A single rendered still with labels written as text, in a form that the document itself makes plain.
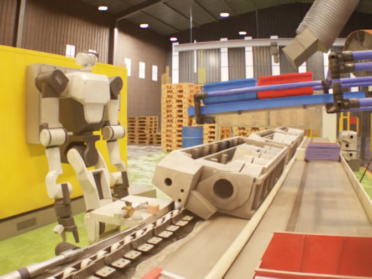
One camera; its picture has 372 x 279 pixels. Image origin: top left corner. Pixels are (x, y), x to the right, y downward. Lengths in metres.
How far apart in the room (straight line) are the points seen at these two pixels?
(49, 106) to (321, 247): 1.25
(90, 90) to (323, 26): 7.38
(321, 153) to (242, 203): 1.75
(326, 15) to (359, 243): 7.99
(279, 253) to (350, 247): 0.16
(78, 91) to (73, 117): 0.13
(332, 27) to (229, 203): 7.60
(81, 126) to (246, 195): 0.86
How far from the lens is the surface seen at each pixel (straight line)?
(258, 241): 0.99
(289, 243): 0.67
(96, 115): 1.58
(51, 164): 1.48
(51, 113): 1.47
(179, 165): 1.17
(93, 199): 1.58
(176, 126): 10.08
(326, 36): 8.40
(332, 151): 2.83
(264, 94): 1.58
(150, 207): 1.10
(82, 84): 1.51
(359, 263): 0.69
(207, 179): 1.19
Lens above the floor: 1.14
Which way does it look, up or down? 4 degrees down
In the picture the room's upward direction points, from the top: straight up
